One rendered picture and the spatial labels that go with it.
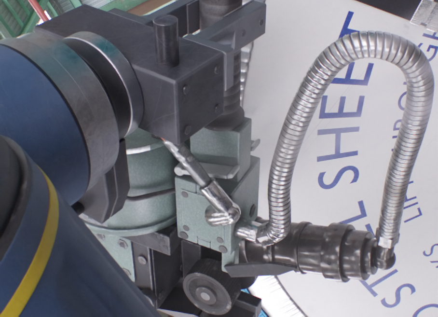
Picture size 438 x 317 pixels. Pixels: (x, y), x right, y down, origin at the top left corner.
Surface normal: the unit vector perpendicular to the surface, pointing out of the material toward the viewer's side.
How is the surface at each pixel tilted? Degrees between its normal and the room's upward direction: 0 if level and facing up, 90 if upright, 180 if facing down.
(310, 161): 90
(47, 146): 138
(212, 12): 62
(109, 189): 129
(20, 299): 151
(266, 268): 47
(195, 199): 58
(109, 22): 115
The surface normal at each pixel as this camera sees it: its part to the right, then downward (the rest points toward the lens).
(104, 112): 0.76, 0.07
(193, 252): -0.45, 0.53
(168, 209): 0.60, 0.47
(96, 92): 0.66, -0.15
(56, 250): 0.90, -0.32
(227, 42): 0.00, -0.81
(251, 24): 0.80, 0.36
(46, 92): 0.54, -0.36
